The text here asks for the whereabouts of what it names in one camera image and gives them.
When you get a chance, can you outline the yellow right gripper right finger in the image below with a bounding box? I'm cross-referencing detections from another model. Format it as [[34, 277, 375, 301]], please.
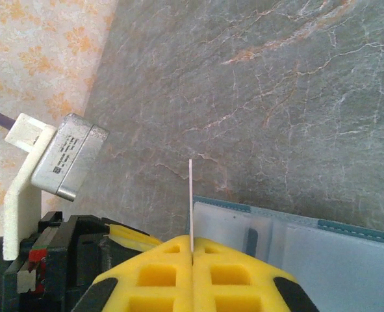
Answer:
[[193, 238, 319, 312]]

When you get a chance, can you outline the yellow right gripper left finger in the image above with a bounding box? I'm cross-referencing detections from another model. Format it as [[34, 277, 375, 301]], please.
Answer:
[[71, 235, 194, 312]]

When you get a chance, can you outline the teal card holder wallet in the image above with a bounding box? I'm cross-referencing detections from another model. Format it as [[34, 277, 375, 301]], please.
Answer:
[[191, 194, 384, 312]]

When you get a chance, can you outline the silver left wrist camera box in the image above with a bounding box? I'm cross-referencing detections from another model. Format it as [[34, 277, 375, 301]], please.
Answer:
[[31, 113, 110, 203]]

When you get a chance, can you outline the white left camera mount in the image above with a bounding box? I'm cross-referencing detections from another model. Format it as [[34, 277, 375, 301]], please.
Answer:
[[3, 112, 55, 261]]

